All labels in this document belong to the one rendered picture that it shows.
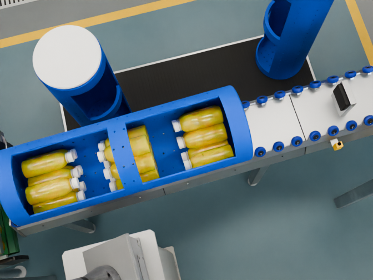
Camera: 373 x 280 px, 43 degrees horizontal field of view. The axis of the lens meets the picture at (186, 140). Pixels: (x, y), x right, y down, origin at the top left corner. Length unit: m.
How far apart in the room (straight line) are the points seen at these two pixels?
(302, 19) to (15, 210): 1.43
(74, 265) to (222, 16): 2.01
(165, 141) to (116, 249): 0.58
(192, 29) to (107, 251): 1.96
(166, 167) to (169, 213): 0.98
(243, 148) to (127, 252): 0.55
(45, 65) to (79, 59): 0.14
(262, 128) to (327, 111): 0.27
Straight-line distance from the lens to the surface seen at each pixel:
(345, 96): 1.88
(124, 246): 1.42
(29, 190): 1.77
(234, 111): 1.62
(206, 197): 2.80
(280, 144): 1.87
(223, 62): 2.88
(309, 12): 2.18
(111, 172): 1.71
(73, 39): 2.02
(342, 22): 3.28
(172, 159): 1.86
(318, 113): 2.00
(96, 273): 1.46
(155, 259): 1.63
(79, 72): 1.95
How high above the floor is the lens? 2.77
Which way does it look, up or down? 75 degrees down
